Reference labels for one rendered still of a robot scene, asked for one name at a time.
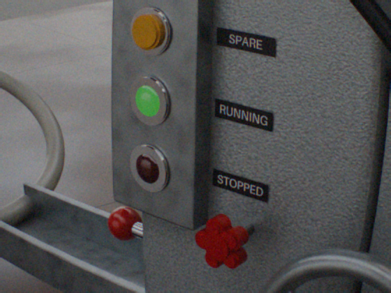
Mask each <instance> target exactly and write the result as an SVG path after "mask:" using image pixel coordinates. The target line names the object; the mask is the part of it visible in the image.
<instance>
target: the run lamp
mask: <svg viewBox="0 0 391 293"><path fill-rule="evenodd" d="M135 100H136V104H137V106H138V108H139V111H140V112H142V113H143V114H144V115H146V116H149V117H152V116H154V115H155V114H156V113H157V112H158V109H159V99H158V94H157V92H156V91H155V90H153V89H152V88H151V87H149V86H142V87H140V88H139V89H138V91H137V93H136V97H135Z"/></svg>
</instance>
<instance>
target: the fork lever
mask: <svg viewBox="0 0 391 293"><path fill-rule="evenodd" d="M23 186H24V194H26V195H27V196H29V198H30V200H31V201H32V202H33V204H34V212H33V214H32V215H30V216H29V217H28V218H26V220H23V221H22V222H19V223H18V224H16V225H14V226H12V227H11V226H10V225H7V224H5V223H3V222H2V221H0V257H1V258H3V259H4V260H6V261H8V262H10V263H11V264H13V265H15V266H16V267H18V268H19V269H21V270H23V271H26V272H27V273H30V274H31V275H33V276H35V277H37V278H38V279H41V280H42V281H44V282H45V283H47V284H49V285H51V286H53V287H55V288H57V289H58V290H61V291H62V292H64V293H145V276H144V261H143V239H139V238H134V239H133V240H131V241H122V240H119V239H117V238H115V237H113V235H112V234H111V233H110V231H109V228H108V219H109V218H108V217H109V215H110V213H108V212H106V211H102V210H100V209H97V208H95V207H92V206H89V205H87V204H84V203H81V202H79V201H77V200H74V199H71V198H69V197H66V196H63V195H61V194H59V193H56V192H54V191H51V190H48V189H47V188H43V187H42V186H39V185H36V184H34V183H32V182H29V181H28V182H26V183H24V184H23Z"/></svg>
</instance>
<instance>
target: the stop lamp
mask: <svg viewBox="0 0 391 293"><path fill-rule="evenodd" d="M135 168H136V171H137V173H138V176H139V177H140V178H141V179H142V180H143V181H144V182H146V183H150V184H153V183H156V181H157V179H158V176H159V170H158V165H157V163H156V161H155V160H154V159H153V158H152V157H151V156H149V155H147V154H142V155H140V156H139V157H138V159H137V160H136V163H135Z"/></svg>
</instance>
